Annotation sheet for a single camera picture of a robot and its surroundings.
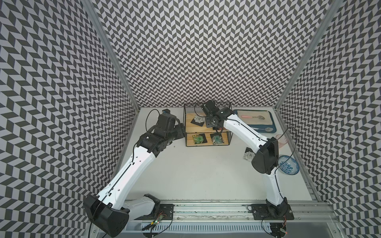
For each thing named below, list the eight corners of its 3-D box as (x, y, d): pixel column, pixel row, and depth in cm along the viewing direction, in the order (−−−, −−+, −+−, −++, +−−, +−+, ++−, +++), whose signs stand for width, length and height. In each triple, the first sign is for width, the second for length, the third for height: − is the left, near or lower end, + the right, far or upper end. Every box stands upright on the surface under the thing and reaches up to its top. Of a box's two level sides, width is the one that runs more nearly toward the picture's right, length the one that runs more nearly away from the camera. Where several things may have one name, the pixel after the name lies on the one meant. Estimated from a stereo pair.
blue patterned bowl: (281, 175, 87) (285, 172, 82) (275, 159, 93) (279, 155, 89) (297, 175, 87) (302, 172, 82) (290, 159, 93) (294, 155, 89)
